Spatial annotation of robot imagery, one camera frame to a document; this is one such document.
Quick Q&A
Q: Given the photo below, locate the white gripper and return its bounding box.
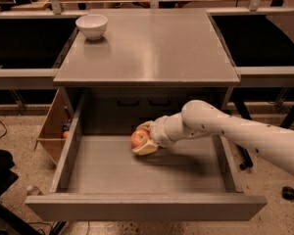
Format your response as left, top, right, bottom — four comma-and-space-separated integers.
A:
133, 116, 173, 156

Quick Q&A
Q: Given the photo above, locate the red apple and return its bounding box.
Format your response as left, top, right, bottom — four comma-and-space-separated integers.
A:
131, 129, 150, 148

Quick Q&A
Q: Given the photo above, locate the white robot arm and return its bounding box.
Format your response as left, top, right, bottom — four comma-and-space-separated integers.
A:
132, 100, 294, 175

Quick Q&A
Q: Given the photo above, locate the grey open top drawer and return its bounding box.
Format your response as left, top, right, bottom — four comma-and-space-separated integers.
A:
25, 97, 267, 221

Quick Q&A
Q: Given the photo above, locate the grey cabinet counter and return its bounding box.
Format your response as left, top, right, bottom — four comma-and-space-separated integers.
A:
54, 9, 240, 119

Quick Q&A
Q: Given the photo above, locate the small orange fruit in box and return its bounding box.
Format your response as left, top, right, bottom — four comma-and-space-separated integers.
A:
62, 131, 70, 139

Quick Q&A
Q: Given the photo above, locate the wooden box on floor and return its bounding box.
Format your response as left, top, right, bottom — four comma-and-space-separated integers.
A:
36, 91, 71, 165

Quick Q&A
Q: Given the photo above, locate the black bar on floor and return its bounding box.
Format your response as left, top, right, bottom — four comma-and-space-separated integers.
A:
237, 146, 254, 170

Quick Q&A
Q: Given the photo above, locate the white ceramic bowl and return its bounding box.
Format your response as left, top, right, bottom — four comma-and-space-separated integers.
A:
75, 15, 108, 40

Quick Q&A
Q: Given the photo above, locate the clear plastic bottle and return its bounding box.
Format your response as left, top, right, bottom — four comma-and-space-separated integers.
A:
26, 185, 41, 196

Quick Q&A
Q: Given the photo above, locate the black chair base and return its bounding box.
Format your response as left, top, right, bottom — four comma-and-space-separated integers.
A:
0, 150, 41, 235

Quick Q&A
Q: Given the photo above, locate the black caster wheel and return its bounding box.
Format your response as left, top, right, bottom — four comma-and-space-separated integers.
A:
281, 186, 294, 200

